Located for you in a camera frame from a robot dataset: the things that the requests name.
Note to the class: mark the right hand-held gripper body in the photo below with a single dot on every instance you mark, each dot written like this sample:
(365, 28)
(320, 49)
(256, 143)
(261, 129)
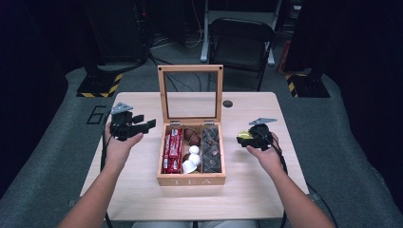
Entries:
(261, 136)

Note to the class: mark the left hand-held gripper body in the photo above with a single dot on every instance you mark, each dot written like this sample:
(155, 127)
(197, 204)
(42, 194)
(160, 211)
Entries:
(122, 126)

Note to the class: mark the yellow coffee capsule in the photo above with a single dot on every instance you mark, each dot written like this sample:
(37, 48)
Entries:
(244, 135)

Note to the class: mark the wooden tea box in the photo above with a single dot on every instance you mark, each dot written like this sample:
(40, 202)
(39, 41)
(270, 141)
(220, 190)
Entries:
(190, 180)

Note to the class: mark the person's right hand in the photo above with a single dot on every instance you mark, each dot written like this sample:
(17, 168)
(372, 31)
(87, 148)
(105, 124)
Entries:
(271, 158)

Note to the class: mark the person's left hand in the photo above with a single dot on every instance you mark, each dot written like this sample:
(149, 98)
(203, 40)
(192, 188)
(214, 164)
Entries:
(117, 152)

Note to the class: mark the red snack packet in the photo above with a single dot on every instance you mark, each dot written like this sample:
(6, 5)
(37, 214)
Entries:
(176, 148)
(166, 155)

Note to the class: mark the pile of dark tea bags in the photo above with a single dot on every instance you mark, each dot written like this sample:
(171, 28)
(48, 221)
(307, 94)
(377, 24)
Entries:
(211, 148)

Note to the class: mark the black table grommet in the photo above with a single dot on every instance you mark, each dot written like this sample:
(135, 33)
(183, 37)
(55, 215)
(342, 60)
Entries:
(227, 104)

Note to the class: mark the brown coffee capsule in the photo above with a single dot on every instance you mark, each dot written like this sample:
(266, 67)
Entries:
(186, 157)
(189, 133)
(195, 140)

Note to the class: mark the black stand with striped base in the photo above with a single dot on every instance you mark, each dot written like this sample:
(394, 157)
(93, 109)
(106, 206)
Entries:
(99, 85)
(309, 87)

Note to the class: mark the white coffee capsule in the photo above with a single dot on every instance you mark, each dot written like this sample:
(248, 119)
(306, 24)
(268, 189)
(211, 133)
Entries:
(188, 167)
(194, 149)
(195, 159)

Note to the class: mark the red object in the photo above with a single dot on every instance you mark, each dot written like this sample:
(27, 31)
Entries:
(283, 57)

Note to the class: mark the black computer tower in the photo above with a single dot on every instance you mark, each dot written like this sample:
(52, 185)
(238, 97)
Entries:
(117, 31)

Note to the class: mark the black folding chair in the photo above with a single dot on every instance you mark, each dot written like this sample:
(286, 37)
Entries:
(240, 44)

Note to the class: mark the white desk frame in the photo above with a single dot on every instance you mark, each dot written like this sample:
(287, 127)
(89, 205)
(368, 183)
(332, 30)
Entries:
(205, 38)

